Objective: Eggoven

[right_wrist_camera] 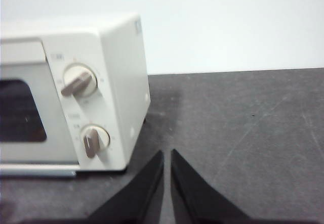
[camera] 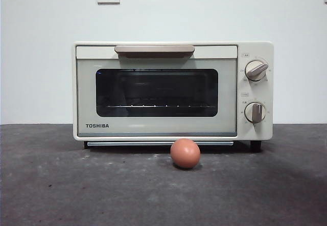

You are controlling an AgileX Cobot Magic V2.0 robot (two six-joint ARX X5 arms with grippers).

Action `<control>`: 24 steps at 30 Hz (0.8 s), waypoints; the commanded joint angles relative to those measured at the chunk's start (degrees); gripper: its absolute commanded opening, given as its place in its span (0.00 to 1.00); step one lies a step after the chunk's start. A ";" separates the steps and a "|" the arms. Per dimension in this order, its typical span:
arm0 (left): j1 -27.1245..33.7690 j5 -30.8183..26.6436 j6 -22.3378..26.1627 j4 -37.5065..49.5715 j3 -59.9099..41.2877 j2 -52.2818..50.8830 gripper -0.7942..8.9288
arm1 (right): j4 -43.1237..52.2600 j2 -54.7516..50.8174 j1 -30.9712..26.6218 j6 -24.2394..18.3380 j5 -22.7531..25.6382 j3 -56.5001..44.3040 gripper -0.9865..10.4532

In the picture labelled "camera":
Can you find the cream Toshiba toaster oven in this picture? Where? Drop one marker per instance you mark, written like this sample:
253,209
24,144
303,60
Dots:
255,50

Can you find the beige temperature knob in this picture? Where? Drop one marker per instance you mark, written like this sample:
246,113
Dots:
255,71

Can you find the brown egg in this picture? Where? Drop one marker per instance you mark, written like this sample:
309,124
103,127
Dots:
185,154

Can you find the beige timer knob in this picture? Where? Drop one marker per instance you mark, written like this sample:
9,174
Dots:
255,112

